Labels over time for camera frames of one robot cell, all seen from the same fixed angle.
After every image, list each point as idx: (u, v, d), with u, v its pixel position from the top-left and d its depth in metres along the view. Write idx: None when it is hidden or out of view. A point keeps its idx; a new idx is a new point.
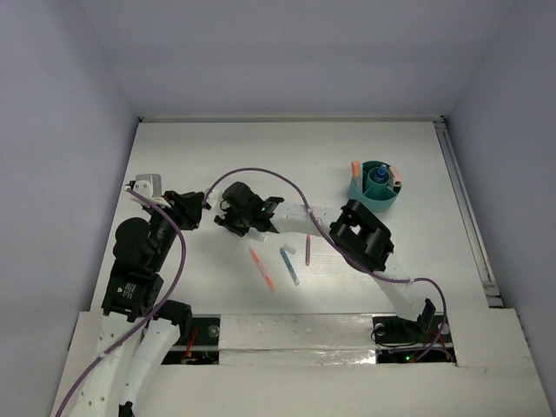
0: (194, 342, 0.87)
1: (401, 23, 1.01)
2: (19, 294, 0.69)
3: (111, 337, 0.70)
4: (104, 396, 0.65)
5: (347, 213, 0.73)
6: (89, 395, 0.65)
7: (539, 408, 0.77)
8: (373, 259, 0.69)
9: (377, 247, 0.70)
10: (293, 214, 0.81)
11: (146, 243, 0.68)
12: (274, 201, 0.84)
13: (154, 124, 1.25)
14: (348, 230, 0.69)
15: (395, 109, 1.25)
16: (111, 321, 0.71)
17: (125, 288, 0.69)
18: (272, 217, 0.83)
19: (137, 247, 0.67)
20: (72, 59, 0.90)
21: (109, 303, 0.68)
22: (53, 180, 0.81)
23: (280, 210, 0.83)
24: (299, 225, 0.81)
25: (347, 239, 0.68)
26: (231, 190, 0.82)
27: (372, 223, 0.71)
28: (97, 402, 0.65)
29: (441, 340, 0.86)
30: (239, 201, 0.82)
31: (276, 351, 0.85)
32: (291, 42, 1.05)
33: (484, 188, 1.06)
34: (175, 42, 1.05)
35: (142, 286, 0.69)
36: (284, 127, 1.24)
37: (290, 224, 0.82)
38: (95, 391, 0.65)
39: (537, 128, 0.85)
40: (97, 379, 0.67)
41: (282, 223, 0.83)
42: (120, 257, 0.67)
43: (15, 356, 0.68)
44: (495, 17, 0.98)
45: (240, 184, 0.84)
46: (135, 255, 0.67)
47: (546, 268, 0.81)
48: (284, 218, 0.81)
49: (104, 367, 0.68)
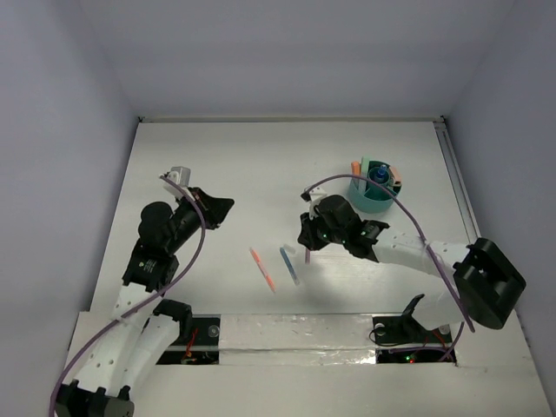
0: (194, 343, 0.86)
1: (400, 23, 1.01)
2: (19, 294, 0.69)
3: (128, 305, 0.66)
4: (113, 360, 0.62)
5: (474, 253, 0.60)
6: (98, 358, 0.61)
7: (539, 408, 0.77)
8: (503, 314, 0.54)
9: (508, 300, 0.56)
10: (404, 243, 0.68)
11: (168, 224, 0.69)
12: (375, 225, 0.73)
13: (153, 124, 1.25)
14: (478, 275, 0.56)
15: (395, 109, 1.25)
16: (129, 290, 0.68)
17: (147, 264, 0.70)
18: (374, 244, 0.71)
19: (159, 227, 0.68)
20: (72, 58, 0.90)
21: (129, 275, 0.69)
22: (52, 180, 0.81)
23: (386, 239, 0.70)
24: (407, 258, 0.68)
25: (473, 288, 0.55)
26: (332, 204, 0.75)
27: (506, 273, 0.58)
28: (105, 365, 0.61)
29: (441, 341, 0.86)
30: (338, 219, 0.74)
31: (276, 351, 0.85)
32: (292, 42, 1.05)
33: (485, 188, 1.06)
34: (175, 40, 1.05)
35: (162, 263, 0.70)
36: (284, 126, 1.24)
37: (394, 256, 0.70)
38: (106, 354, 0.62)
39: (539, 127, 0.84)
40: (109, 343, 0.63)
41: (387, 254, 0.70)
42: (143, 234, 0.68)
43: (15, 357, 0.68)
44: (495, 18, 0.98)
45: (343, 200, 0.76)
46: (157, 234, 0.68)
47: (547, 269, 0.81)
48: (390, 247, 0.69)
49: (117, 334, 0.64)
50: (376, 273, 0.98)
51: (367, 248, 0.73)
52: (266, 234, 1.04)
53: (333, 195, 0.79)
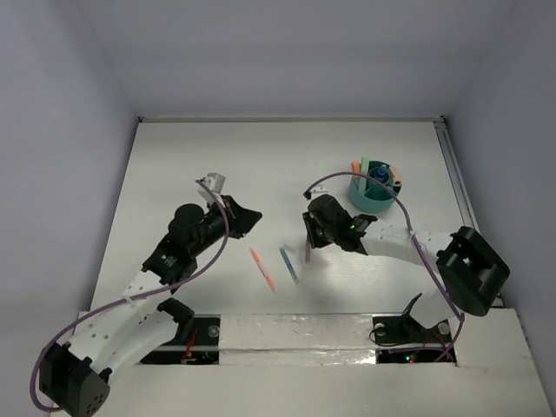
0: (194, 343, 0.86)
1: (400, 23, 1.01)
2: (20, 294, 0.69)
3: (139, 289, 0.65)
4: (108, 335, 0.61)
5: (457, 241, 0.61)
6: (95, 329, 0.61)
7: (539, 408, 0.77)
8: (486, 301, 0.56)
9: (493, 286, 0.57)
10: (390, 235, 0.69)
11: (196, 228, 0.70)
12: (364, 220, 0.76)
13: (154, 124, 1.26)
14: (460, 264, 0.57)
15: (395, 109, 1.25)
16: (146, 277, 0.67)
17: (168, 258, 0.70)
18: (362, 237, 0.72)
19: (188, 226, 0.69)
20: (72, 58, 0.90)
21: (148, 264, 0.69)
22: (52, 180, 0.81)
23: (373, 232, 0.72)
24: (393, 249, 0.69)
25: (456, 276, 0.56)
26: (319, 202, 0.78)
27: (486, 257, 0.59)
28: (99, 339, 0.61)
29: (441, 340, 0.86)
30: (327, 215, 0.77)
31: (276, 351, 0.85)
32: (292, 42, 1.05)
33: (485, 188, 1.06)
34: (175, 40, 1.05)
35: (182, 262, 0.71)
36: (285, 127, 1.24)
37: (380, 248, 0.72)
38: (104, 327, 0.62)
39: (538, 127, 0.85)
40: (110, 318, 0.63)
41: (373, 245, 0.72)
42: (173, 230, 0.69)
43: (15, 357, 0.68)
44: (495, 18, 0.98)
45: (331, 197, 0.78)
46: (184, 234, 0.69)
47: (547, 269, 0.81)
48: (377, 240, 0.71)
49: (121, 313, 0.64)
50: (376, 273, 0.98)
51: (356, 241, 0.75)
52: (266, 234, 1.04)
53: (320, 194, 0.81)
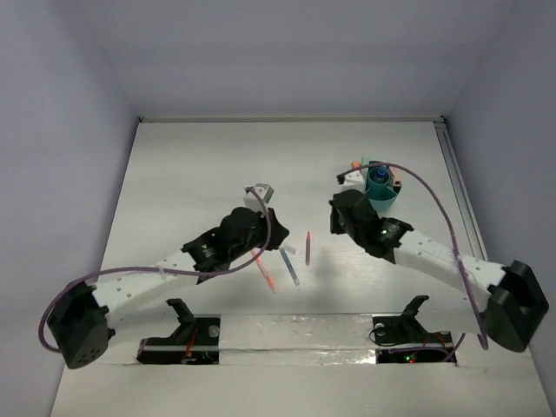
0: (195, 343, 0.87)
1: (400, 23, 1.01)
2: (20, 294, 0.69)
3: (173, 265, 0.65)
4: (129, 295, 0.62)
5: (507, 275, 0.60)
6: (124, 286, 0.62)
7: (539, 408, 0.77)
8: (526, 338, 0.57)
9: (533, 324, 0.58)
10: (431, 254, 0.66)
11: (246, 231, 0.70)
12: (398, 226, 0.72)
13: (154, 124, 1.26)
14: (512, 302, 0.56)
15: (395, 109, 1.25)
16: (183, 255, 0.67)
17: (208, 249, 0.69)
18: (396, 248, 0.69)
19: (240, 226, 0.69)
20: (72, 57, 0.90)
21: (189, 247, 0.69)
22: (51, 179, 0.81)
23: (409, 244, 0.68)
24: (432, 268, 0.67)
25: (507, 315, 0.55)
26: (349, 200, 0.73)
27: (536, 298, 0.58)
28: (122, 294, 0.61)
29: (441, 341, 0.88)
30: (355, 215, 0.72)
31: (276, 351, 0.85)
32: (292, 42, 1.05)
33: (485, 188, 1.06)
34: (175, 40, 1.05)
35: (218, 259, 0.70)
36: (285, 127, 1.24)
37: (413, 261, 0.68)
38: (132, 286, 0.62)
39: (538, 127, 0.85)
40: (140, 281, 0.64)
41: (407, 257, 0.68)
42: (225, 225, 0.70)
43: (16, 358, 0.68)
44: (495, 18, 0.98)
45: (362, 197, 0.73)
46: (234, 232, 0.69)
47: (546, 269, 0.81)
48: (416, 254, 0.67)
49: (150, 281, 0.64)
50: (376, 273, 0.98)
51: (385, 247, 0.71)
52: None
53: (349, 190, 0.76)
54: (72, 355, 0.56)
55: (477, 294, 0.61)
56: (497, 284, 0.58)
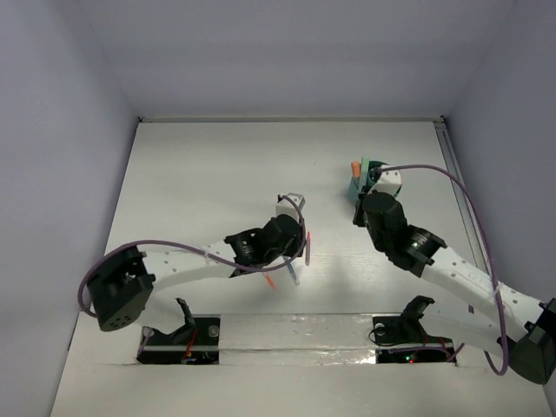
0: (195, 343, 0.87)
1: (399, 23, 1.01)
2: (20, 294, 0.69)
3: (215, 252, 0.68)
4: (175, 270, 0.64)
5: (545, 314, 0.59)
6: (172, 261, 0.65)
7: (539, 408, 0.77)
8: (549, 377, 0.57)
9: None
10: (466, 278, 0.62)
11: (289, 238, 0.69)
12: (429, 239, 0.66)
13: (154, 124, 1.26)
14: (549, 344, 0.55)
15: (395, 109, 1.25)
16: (225, 246, 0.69)
17: (248, 246, 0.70)
18: (429, 265, 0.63)
19: (285, 231, 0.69)
20: (71, 57, 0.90)
21: (232, 239, 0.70)
22: (51, 180, 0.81)
23: (441, 263, 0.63)
24: (463, 290, 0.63)
25: (542, 357, 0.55)
26: (383, 206, 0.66)
27: None
28: (168, 268, 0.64)
29: (441, 341, 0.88)
30: (387, 224, 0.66)
31: (276, 351, 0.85)
32: (292, 42, 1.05)
33: (485, 189, 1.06)
34: (175, 40, 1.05)
35: (256, 257, 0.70)
36: (284, 127, 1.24)
37: (442, 280, 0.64)
38: (178, 262, 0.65)
39: (539, 127, 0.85)
40: (187, 259, 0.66)
41: (436, 276, 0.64)
42: (270, 227, 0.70)
43: (16, 357, 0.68)
44: (495, 18, 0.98)
45: (395, 202, 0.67)
46: (277, 236, 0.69)
47: (547, 269, 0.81)
48: (448, 275, 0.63)
49: (196, 261, 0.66)
50: (376, 273, 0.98)
51: (413, 260, 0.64)
52: None
53: (382, 193, 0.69)
54: (109, 314, 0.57)
55: (509, 327, 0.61)
56: (536, 322, 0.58)
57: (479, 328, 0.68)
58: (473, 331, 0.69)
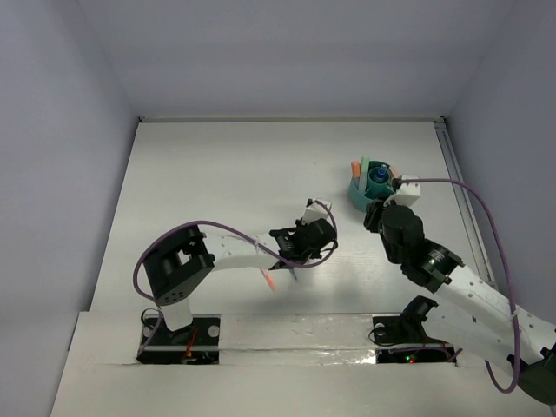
0: (194, 343, 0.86)
1: (399, 24, 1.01)
2: (20, 294, 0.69)
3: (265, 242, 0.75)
4: (230, 254, 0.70)
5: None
6: (228, 246, 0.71)
7: (539, 408, 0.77)
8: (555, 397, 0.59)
9: None
10: (482, 299, 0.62)
11: (326, 240, 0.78)
12: (446, 257, 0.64)
13: (154, 124, 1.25)
14: None
15: (396, 109, 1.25)
16: (270, 239, 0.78)
17: (288, 242, 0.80)
18: (446, 285, 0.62)
19: (324, 234, 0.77)
20: (72, 57, 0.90)
21: (275, 234, 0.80)
22: (51, 180, 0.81)
23: (460, 284, 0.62)
24: (478, 310, 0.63)
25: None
26: (403, 221, 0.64)
27: None
28: (225, 250, 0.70)
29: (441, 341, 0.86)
30: (405, 239, 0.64)
31: (276, 351, 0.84)
32: (292, 43, 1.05)
33: (485, 189, 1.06)
34: (175, 40, 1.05)
35: (297, 252, 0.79)
36: (284, 126, 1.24)
37: (457, 299, 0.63)
38: (234, 247, 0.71)
39: (539, 126, 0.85)
40: (241, 246, 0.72)
41: (452, 295, 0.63)
42: (310, 228, 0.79)
43: (16, 356, 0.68)
44: (495, 18, 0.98)
45: (415, 218, 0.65)
46: (314, 236, 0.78)
47: (548, 269, 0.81)
48: (465, 295, 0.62)
49: (246, 248, 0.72)
50: (376, 273, 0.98)
51: (429, 276, 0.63)
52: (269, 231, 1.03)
53: (402, 207, 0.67)
54: (167, 287, 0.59)
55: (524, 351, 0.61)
56: (551, 347, 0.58)
57: (486, 340, 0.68)
58: (479, 340, 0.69)
